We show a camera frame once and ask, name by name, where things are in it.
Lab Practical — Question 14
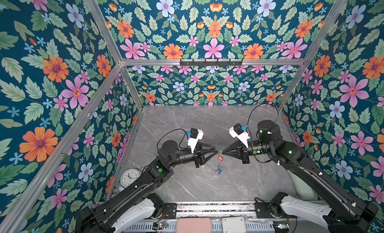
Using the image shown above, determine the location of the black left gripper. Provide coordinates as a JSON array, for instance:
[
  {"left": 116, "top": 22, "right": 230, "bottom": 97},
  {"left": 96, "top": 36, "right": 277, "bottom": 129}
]
[{"left": 168, "top": 140, "right": 220, "bottom": 168}]

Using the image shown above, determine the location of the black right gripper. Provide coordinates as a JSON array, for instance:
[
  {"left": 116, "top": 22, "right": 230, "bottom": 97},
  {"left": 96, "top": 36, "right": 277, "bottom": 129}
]
[{"left": 221, "top": 140, "right": 273, "bottom": 165}]

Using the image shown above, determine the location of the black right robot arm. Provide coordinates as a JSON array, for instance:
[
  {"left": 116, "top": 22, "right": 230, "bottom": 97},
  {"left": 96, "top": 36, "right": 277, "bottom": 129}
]
[{"left": 222, "top": 120, "right": 379, "bottom": 233}]

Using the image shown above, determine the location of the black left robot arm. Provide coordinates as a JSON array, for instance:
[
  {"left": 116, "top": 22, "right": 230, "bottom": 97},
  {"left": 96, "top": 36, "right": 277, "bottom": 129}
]
[{"left": 74, "top": 140, "right": 218, "bottom": 233}]

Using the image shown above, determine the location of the white box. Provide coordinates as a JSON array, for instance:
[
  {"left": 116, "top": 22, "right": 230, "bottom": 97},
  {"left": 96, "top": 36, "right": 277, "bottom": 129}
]
[{"left": 222, "top": 217, "right": 247, "bottom": 233}]

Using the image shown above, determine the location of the pink box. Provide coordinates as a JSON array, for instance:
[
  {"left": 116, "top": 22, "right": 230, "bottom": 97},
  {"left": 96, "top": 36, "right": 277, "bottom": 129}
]
[{"left": 176, "top": 218, "right": 212, "bottom": 233}]

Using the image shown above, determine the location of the green circuit board right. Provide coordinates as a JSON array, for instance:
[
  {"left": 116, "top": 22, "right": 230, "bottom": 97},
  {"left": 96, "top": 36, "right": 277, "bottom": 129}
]
[{"left": 273, "top": 223, "right": 290, "bottom": 233}]

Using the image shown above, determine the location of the green circuit board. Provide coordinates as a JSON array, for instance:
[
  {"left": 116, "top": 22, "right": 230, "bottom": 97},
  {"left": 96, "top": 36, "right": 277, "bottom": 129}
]
[
  {"left": 152, "top": 222, "right": 169, "bottom": 231},
  {"left": 273, "top": 223, "right": 290, "bottom": 233}
]

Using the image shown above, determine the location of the white analog alarm clock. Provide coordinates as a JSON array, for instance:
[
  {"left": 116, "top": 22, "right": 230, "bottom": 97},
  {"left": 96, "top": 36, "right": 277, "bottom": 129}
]
[{"left": 120, "top": 168, "right": 141, "bottom": 189}]

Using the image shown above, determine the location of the green circuit board left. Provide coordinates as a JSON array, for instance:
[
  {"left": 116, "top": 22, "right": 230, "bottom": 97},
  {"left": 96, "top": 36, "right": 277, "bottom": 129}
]
[{"left": 152, "top": 222, "right": 169, "bottom": 231}]

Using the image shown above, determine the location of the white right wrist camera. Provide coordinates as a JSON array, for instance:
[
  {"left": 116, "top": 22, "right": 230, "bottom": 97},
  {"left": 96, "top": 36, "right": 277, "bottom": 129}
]
[{"left": 229, "top": 123, "right": 250, "bottom": 148}]

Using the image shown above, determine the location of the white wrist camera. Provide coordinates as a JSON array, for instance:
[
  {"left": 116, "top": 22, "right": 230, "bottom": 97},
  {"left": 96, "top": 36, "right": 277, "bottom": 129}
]
[
  {"left": 229, "top": 123, "right": 250, "bottom": 148},
  {"left": 187, "top": 128, "right": 204, "bottom": 153}
]

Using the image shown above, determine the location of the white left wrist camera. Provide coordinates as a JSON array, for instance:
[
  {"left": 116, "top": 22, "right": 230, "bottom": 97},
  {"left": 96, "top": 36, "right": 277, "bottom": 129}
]
[{"left": 187, "top": 128, "right": 204, "bottom": 153}]

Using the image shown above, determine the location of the left camera cable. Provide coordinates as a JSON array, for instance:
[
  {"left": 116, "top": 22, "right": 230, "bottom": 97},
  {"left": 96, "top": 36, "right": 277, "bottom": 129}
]
[{"left": 156, "top": 128, "right": 190, "bottom": 151}]

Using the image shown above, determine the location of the camera cable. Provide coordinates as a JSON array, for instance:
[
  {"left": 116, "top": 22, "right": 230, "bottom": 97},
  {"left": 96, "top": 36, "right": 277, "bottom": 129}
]
[
  {"left": 156, "top": 128, "right": 190, "bottom": 151},
  {"left": 246, "top": 103, "right": 280, "bottom": 134}
]

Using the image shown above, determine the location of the right camera cable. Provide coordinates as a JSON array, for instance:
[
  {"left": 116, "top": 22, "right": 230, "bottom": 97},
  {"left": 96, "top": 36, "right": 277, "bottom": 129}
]
[{"left": 246, "top": 103, "right": 280, "bottom": 134}]

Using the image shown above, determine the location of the aluminium front rail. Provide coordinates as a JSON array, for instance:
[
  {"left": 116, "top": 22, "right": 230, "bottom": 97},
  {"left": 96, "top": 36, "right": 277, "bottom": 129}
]
[{"left": 98, "top": 201, "right": 340, "bottom": 221}]

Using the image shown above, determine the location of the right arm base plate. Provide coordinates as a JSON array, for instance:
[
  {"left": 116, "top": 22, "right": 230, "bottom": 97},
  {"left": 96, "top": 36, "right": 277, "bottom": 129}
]
[{"left": 254, "top": 202, "right": 296, "bottom": 219}]

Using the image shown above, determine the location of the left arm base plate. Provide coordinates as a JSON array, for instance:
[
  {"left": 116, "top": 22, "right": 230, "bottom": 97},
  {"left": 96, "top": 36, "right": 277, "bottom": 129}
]
[{"left": 155, "top": 203, "right": 178, "bottom": 220}]

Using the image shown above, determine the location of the black wall hook rail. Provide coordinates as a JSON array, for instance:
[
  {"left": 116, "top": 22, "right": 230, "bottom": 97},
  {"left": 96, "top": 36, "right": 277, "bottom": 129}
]
[{"left": 179, "top": 59, "right": 243, "bottom": 67}]

